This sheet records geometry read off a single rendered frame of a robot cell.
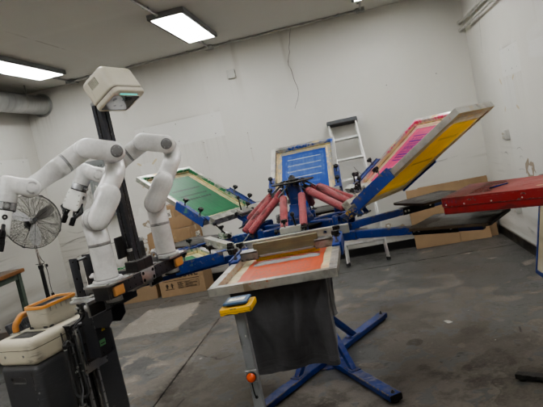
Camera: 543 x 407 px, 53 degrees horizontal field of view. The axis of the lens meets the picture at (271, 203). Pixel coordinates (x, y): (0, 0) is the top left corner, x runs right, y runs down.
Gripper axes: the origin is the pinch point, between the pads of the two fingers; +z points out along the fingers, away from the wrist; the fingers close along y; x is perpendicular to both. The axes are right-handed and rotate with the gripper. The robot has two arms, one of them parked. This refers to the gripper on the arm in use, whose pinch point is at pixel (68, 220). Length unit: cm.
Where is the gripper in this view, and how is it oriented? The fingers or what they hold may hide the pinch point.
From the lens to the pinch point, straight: 280.7
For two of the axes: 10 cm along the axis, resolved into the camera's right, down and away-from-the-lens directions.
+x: -3.8, -1.7, -9.1
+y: -8.8, -2.5, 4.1
